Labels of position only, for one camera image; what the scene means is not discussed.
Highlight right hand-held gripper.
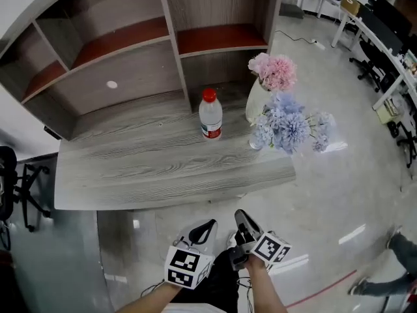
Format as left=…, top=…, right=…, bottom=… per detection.
left=229, top=209, right=292, bottom=271

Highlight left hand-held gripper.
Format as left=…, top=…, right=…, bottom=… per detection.
left=164, top=219, right=218, bottom=289

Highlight person's right forearm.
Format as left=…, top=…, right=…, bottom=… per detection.
left=246, top=256, right=289, bottom=313

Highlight person's left forearm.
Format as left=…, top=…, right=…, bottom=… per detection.
left=115, top=282, right=183, bottom=313

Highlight grey wooden shelf unit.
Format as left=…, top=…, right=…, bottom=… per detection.
left=0, top=0, right=296, bottom=211

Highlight white office desk row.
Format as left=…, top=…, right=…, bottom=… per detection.
left=298, top=0, right=417, bottom=110

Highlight person's black trousers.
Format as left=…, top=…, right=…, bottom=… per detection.
left=171, top=249, right=252, bottom=313

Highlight person's white shirt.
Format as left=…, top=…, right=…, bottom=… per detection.
left=169, top=301, right=235, bottom=313

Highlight blue flower bunch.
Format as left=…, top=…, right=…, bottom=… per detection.
left=249, top=91, right=337, bottom=155

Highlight red-capped water bottle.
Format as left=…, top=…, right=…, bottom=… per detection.
left=198, top=88, right=223, bottom=142

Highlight white vase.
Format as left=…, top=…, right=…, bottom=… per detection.
left=246, top=76, right=278, bottom=125

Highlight pink flower bunch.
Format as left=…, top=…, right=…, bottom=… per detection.
left=248, top=52, right=298, bottom=93

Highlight pale yellow bin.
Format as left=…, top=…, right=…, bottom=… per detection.
left=374, top=98, right=405, bottom=125

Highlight black mesh office chair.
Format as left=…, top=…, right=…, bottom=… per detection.
left=0, top=147, right=53, bottom=233

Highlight cardboard box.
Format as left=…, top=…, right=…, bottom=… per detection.
left=340, top=0, right=362, bottom=16

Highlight thin black cable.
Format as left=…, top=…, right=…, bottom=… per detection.
left=236, top=275, right=255, bottom=313

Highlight white power strip with cable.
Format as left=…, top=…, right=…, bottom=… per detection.
left=275, top=29, right=326, bottom=50

